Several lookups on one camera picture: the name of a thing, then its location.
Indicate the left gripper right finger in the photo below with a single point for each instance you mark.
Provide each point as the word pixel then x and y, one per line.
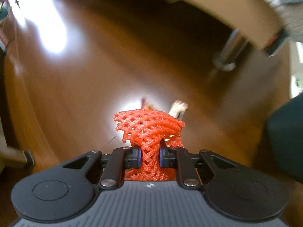
pixel 182 161

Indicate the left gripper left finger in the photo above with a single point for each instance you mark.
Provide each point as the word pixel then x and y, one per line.
pixel 115 164

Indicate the orange foam fruit net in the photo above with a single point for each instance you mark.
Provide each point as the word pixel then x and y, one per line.
pixel 146 128

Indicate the teal plastic trash bin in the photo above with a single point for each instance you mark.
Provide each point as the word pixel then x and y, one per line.
pixel 285 131

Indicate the metal bed leg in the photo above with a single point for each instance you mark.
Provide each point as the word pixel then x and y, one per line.
pixel 225 60

